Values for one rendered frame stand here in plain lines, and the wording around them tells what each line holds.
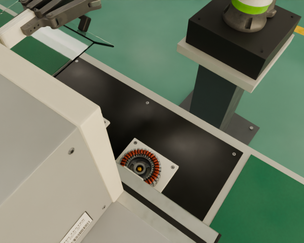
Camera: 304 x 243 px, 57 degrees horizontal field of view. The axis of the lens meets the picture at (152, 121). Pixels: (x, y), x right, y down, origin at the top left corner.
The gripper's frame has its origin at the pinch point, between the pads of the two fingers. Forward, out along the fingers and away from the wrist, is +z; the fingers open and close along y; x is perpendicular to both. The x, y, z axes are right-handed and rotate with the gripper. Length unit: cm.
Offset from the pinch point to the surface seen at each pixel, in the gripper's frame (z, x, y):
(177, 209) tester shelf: 7.5, -6.2, -36.0
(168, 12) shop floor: -147, -119, 62
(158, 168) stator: -5.6, -36.0, -24.7
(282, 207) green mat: -18, -43, -56
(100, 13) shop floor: -115, -119, 106
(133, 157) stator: -4.3, -36.4, -17.5
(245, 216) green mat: -10, -43, -49
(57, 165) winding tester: 14.5, 12.2, -28.4
